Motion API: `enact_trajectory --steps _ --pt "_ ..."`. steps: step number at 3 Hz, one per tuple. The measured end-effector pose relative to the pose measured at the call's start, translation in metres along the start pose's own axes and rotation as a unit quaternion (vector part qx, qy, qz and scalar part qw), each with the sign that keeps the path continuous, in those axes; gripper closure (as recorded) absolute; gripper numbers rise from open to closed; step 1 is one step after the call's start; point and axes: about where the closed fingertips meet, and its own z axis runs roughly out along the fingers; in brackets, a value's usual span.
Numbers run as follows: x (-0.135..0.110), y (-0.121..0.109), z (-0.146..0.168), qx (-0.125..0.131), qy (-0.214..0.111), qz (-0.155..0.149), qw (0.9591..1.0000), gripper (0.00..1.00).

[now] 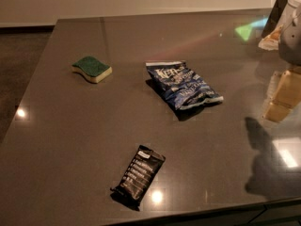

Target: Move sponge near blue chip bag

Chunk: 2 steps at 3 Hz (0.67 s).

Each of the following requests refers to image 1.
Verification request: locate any black snack bar wrapper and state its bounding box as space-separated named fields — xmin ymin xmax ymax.
xmin=111 ymin=145 xmax=166 ymax=207

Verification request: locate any blue chip bag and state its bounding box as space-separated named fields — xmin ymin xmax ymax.
xmin=146 ymin=61 xmax=224 ymax=110

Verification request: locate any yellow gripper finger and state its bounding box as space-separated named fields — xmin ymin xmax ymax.
xmin=263 ymin=66 xmax=301 ymax=122

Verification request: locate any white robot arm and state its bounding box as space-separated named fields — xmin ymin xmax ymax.
xmin=262 ymin=0 xmax=301 ymax=122

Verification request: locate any green and yellow sponge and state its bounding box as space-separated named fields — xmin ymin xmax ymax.
xmin=71 ymin=56 xmax=113 ymax=84

